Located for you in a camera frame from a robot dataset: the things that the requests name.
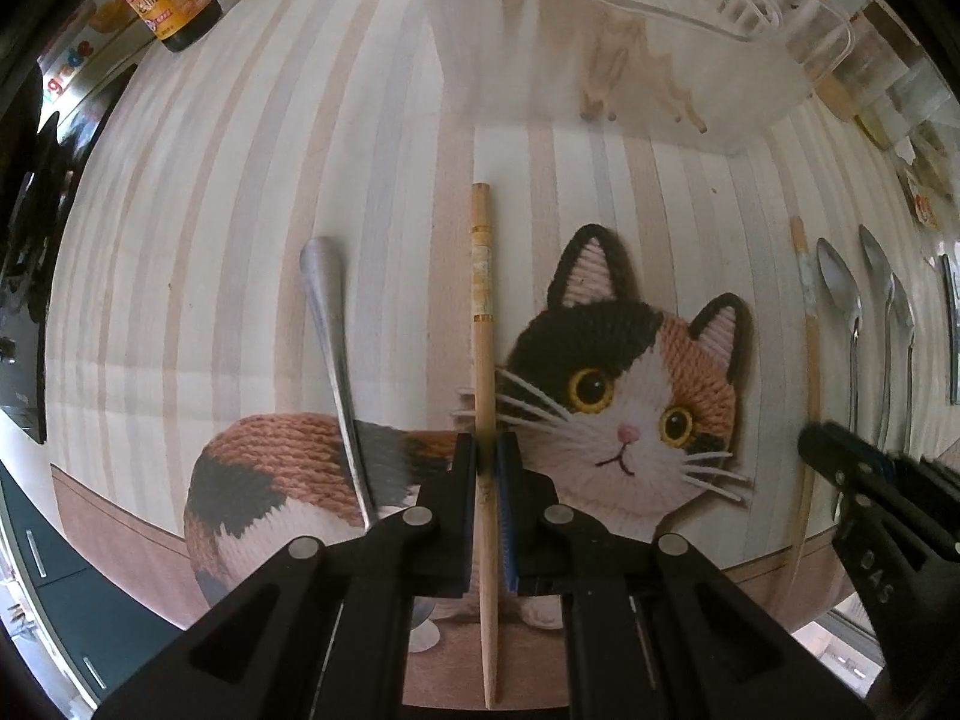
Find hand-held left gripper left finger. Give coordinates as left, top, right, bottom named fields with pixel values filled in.
left=94, top=431, right=481, bottom=720

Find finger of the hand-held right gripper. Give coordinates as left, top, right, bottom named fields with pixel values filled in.
left=796, top=421, right=905, bottom=492

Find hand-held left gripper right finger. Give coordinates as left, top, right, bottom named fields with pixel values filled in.
left=495, top=431, right=875, bottom=720

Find wooden chopstick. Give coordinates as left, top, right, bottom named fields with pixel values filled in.
left=637, top=30, right=685, bottom=124
left=469, top=183, right=504, bottom=710
left=660, top=52, right=710, bottom=135
left=604, top=0, right=637, bottom=123
left=787, top=216, right=824, bottom=610
left=577, top=7, right=610, bottom=121

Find metal spoon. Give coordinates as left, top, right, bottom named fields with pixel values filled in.
left=815, top=238, right=865, bottom=437
left=888, top=272, right=919, bottom=460
left=858, top=224, right=897, bottom=452
left=298, top=236, right=443, bottom=652

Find orange printed packet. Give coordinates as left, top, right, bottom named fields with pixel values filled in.
left=906, top=171, right=941, bottom=230

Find cat print table mat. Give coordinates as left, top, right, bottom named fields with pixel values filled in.
left=45, top=0, right=960, bottom=707

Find clear plastic box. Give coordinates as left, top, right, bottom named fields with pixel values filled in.
left=784, top=0, right=960, bottom=160

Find dark green cabinet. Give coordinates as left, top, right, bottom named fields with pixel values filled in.
left=0, top=457, right=188, bottom=713

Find translucent plastic utensil container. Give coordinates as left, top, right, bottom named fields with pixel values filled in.
left=415, top=0, right=857, bottom=160

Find black appliance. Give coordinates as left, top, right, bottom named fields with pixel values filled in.
left=0, top=67, right=80, bottom=445

